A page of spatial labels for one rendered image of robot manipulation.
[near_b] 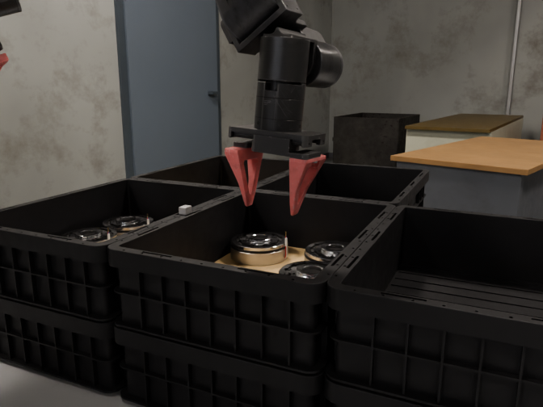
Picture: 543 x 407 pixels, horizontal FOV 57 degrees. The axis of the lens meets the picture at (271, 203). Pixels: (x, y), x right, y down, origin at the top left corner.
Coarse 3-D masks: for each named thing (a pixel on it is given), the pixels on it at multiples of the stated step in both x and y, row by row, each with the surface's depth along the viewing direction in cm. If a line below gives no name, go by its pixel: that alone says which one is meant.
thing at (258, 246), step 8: (248, 232) 95; (256, 232) 95; (264, 232) 95; (232, 240) 90; (240, 240) 90; (272, 240) 90; (280, 240) 91; (240, 248) 87; (248, 248) 86; (256, 248) 86; (264, 248) 86; (272, 248) 86
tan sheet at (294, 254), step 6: (288, 246) 96; (288, 252) 93; (294, 252) 93; (300, 252) 93; (222, 258) 90; (228, 258) 90; (288, 258) 90; (294, 258) 90; (300, 258) 90; (228, 264) 87; (234, 264) 87; (240, 264) 87; (276, 264) 87; (282, 264) 87; (264, 270) 84; (270, 270) 84; (276, 270) 84
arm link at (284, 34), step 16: (288, 32) 57; (272, 48) 56; (288, 48) 55; (304, 48) 56; (272, 64) 56; (288, 64) 56; (304, 64) 57; (272, 80) 57; (288, 80) 56; (304, 80) 57
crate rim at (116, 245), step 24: (240, 192) 97; (264, 192) 97; (192, 216) 81; (384, 216) 79; (120, 240) 68; (360, 240) 68; (120, 264) 64; (144, 264) 62; (168, 264) 60; (192, 264) 59; (216, 264) 59; (336, 264) 59; (240, 288) 57; (264, 288) 55; (288, 288) 54; (312, 288) 53
